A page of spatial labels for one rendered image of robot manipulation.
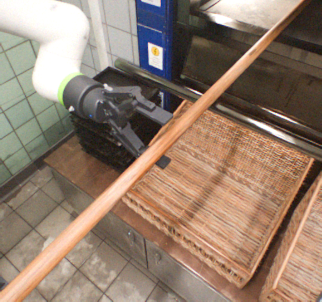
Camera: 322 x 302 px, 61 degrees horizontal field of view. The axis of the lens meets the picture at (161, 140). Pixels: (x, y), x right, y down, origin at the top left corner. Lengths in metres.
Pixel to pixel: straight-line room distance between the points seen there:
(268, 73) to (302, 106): 0.16
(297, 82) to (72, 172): 0.99
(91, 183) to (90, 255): 0.60
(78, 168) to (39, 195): 0.75
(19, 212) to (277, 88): 1.66
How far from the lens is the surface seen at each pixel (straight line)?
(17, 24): 0.67
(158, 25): 1.14
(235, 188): 1.24
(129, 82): 1.21
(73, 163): 1.35
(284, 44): 0.96
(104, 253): 1.73
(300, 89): 1.03
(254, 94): 1.07
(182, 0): 1.08
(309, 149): 0.65
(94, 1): 1.37
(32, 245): 1.88
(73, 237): 0.46
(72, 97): 0.65
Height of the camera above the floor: 1.61
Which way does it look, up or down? 48 degrees down
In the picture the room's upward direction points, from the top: straight up
